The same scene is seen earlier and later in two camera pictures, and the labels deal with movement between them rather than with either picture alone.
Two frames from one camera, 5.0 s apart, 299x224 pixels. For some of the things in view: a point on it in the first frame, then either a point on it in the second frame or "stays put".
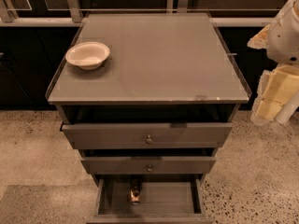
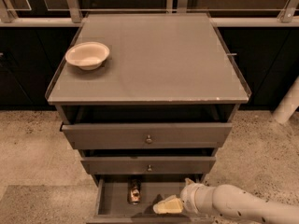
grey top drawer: x=147 y=134 stays put
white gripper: x=284 y=44 -> x=188 y=197
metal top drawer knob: x=149 y=140 stays put
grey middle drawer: x=148 y=164 stays put
